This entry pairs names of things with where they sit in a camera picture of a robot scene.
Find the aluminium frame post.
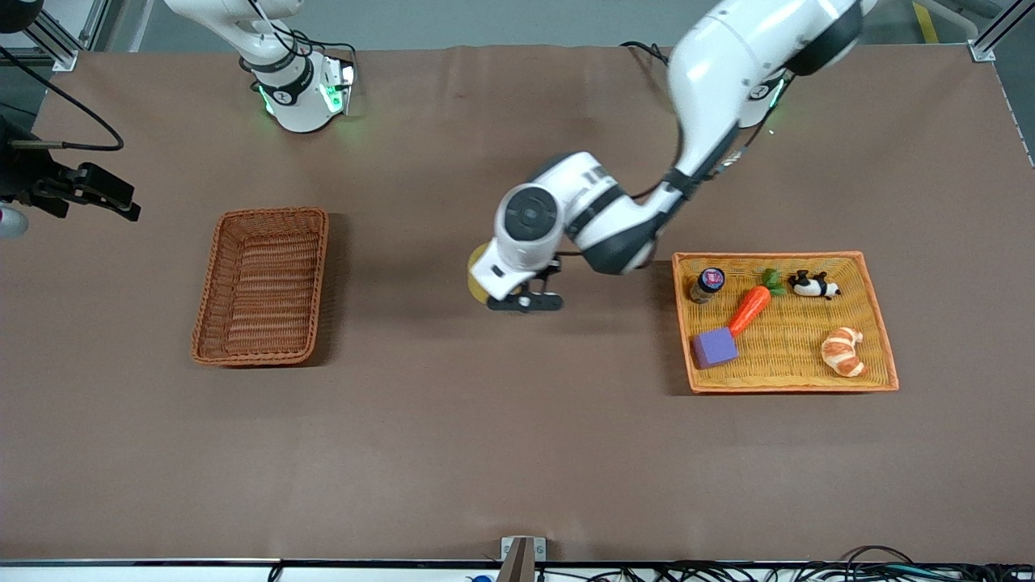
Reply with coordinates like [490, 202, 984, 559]
[20, 0, 110, 72]
[969, 0, 1035, 63]

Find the metal table edge bracket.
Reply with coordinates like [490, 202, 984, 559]
[501, 536, 547, 582]

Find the black base cable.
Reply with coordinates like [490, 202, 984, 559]
[239, 0, 358, 82]
[620, 40, 674, 67]

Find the black left base cable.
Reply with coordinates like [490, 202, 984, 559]
[620, 40, 674, 67]

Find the purple foam cube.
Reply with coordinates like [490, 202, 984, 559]
[692, 327, 740, 370]

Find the brown table cover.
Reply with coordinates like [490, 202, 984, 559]
[0, 44, 1035, 564]

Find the brown wicker basket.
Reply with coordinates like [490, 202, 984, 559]
[191, 207, 330, 368]

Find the black right base cable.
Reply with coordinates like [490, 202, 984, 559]
[239, 0, 358, 82]

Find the orange toy carrot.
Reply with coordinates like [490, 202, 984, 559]
[728, 269, 786, 338]

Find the toy croissant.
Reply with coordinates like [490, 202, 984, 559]
[821, 327, 866, 378]

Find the yellow orange-rimmed wicker basket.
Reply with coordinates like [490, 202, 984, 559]
[672, 251, 900, 394]

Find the yellow translucent tape roll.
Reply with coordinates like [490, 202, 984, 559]
[467, 241, 496, 306]

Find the small jar blue lid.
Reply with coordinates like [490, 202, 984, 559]
[689, 268, 726, 305]

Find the white table edge rail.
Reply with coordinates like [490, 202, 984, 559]
[0, 559, 1035, 582]

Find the black cable bundle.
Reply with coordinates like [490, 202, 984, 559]
[538, 546, 1035, 582]

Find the black white panda toy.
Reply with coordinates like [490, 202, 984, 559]
[788, 270, 842, 301]

